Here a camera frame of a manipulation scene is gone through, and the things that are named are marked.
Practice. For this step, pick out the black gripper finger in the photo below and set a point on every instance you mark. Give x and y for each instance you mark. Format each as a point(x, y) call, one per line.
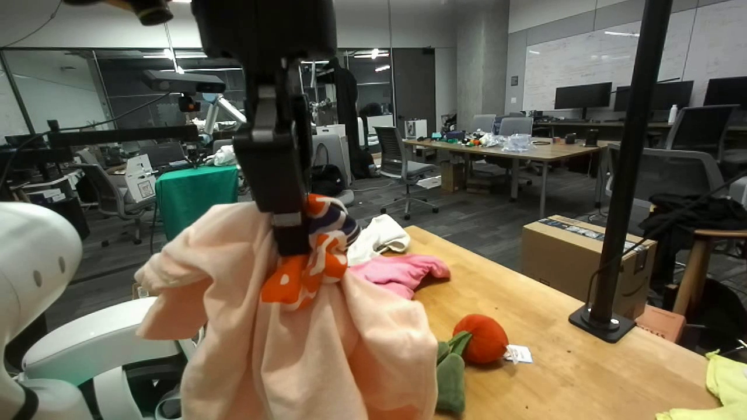
point(261, 149)
point(294, 171)

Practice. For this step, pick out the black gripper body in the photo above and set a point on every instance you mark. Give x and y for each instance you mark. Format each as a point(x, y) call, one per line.
point(264, 26)

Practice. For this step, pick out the white ribbed towel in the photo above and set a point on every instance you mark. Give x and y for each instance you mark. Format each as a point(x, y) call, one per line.
point(382, 236)

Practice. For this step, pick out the pale pink cloth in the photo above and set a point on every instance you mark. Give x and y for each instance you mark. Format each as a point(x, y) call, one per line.
point(312, 350)

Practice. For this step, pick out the yellow-green cloth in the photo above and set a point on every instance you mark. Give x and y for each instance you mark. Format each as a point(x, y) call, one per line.
point(724, 389)

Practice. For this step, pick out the white blue background robot arm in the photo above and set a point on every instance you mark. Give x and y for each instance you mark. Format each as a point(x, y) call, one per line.
point(226, 112)

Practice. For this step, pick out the black handbag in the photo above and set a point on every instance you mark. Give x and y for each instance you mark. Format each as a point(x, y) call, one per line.
point(328, 181)

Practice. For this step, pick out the green cloth drape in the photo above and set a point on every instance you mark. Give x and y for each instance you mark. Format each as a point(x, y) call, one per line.
point(191, 200)

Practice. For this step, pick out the black office chair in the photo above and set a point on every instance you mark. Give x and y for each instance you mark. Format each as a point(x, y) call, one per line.
point(389, 149)

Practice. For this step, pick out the white paper sign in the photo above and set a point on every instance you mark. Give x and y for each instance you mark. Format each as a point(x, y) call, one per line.
point(140, 178)

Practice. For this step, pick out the long wooden office table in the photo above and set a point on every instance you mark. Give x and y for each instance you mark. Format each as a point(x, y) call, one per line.
point(544, 152)

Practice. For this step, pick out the cardboard box with black tape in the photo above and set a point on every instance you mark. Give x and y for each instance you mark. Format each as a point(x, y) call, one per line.
point(562, 265)

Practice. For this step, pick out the black computer monitor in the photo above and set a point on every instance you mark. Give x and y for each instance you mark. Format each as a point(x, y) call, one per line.
point(726, 91)
point(585, 95)
point(668, 95)

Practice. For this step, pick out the black pole stand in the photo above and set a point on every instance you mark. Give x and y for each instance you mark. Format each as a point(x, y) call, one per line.
point(622, 194)

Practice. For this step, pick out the grey office chair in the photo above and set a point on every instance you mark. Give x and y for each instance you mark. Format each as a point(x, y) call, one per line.
point(677, 171)

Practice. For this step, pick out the black garment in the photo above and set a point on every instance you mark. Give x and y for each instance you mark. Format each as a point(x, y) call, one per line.
point(693, 214)

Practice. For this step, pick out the wooden stool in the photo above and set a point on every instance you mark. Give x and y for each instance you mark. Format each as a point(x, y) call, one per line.
point(693, 272)

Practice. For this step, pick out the black mesh chair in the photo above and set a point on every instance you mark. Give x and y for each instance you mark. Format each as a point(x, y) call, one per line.
point(703, 129)

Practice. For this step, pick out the black stereo camera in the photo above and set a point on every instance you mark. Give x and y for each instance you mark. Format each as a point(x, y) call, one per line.
point(188, 83)

